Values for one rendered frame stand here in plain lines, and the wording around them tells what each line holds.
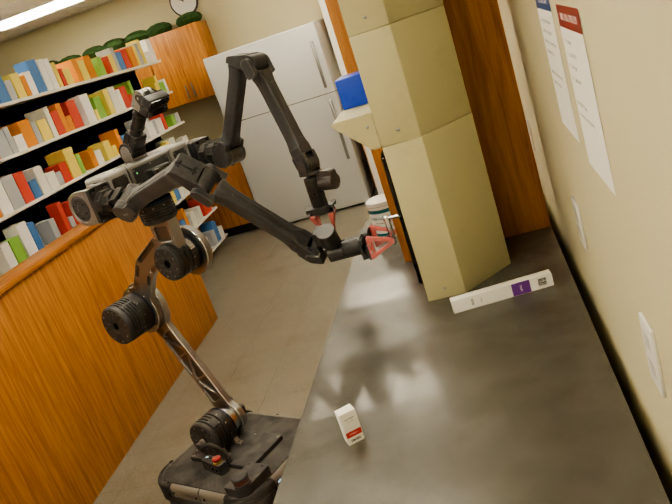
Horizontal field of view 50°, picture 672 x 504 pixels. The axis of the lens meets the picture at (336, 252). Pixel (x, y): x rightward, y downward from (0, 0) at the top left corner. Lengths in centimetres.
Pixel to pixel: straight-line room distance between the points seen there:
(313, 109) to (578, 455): 588
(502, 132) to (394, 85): 52
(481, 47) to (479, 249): 62
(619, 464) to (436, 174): 96
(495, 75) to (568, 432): 122
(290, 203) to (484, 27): 516
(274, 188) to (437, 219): 531
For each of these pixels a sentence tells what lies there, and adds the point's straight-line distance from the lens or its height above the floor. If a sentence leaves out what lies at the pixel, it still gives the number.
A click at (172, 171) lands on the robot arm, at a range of 205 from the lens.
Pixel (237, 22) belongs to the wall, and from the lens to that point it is 776.
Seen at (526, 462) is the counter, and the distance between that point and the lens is 138.
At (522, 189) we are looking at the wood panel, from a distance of 237.
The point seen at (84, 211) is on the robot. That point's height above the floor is 144.
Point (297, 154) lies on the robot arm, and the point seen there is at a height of 139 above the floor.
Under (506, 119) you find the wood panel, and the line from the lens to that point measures 232.
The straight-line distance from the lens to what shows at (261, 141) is 715.
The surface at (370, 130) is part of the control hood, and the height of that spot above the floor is 146.
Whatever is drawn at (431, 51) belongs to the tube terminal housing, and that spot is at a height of 161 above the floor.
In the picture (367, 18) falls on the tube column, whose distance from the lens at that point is 191.
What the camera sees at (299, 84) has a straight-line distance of 697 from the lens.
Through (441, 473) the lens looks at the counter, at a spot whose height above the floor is 94.
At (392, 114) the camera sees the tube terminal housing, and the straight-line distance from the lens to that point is 193.
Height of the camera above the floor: 177
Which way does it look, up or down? 17 degrees down
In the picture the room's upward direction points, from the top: 19 degrees counter-clockwise
